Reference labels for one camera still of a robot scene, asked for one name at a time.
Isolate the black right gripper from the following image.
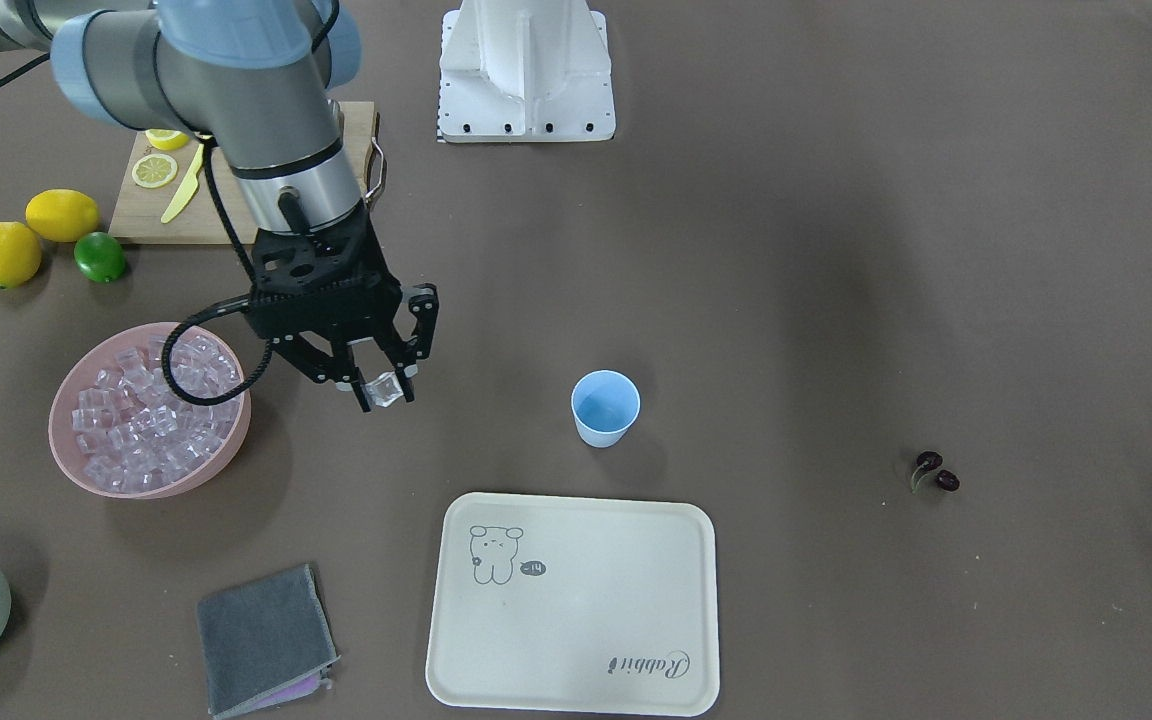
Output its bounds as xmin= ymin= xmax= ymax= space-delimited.
xmin=244 ymin=211 xmax=440 ymax=414

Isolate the clear ice cube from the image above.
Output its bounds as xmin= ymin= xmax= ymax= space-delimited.
xmin=364 ymin=372 xmax=404 ymax=407

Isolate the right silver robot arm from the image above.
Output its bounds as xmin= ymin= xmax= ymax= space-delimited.
xmin=0 ymin=1 xmax=439 ymax=411

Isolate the pink bowl of ice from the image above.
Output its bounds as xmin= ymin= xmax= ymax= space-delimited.
xmin=47 ymin=323 xmax=251 ymax=498

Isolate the light blue paper cup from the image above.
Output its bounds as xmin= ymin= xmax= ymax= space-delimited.
xmin=570 ymin=369 xmax=643 ymax=448

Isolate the yellow plastic knife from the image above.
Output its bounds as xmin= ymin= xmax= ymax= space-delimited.
xmin=159 ymin=143 xmax=205 ymax=225

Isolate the wooden cutting board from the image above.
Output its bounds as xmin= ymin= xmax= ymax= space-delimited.
xmin=108 ymin=101 xmax=379 ymax=245

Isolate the lemon slice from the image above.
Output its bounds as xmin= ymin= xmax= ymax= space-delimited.
xmin=143 ymin=129 xmax=194 ymax=152
xmin=129 ymin=152 xmax=179 ymax=190

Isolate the green lime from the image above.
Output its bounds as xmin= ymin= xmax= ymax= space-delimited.
xmin=73 ymin=232 xmax=128 ymax=283

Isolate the cream plastic tray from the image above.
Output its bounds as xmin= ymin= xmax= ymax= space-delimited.
xmin=425 ymin=492 xmax=721 ymax=717

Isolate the grey folded cloth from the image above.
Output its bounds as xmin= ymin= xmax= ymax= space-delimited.
xmin=196 ymin=562 xmax=339 ymax=719

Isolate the yellow lemon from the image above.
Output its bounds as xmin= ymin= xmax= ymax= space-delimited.
xmin=26 ymin=188 xmax=101 ymax=243
xmin=0 ymin=222 xmax=41 ymax=290

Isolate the dark cherry pair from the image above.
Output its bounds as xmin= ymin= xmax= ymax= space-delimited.
xmin=909 ymin=450 xmax=961 ymax=493

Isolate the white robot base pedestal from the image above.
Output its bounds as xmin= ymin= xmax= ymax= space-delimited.
xmin=435 ymin=1 xmax=617 ymax=143

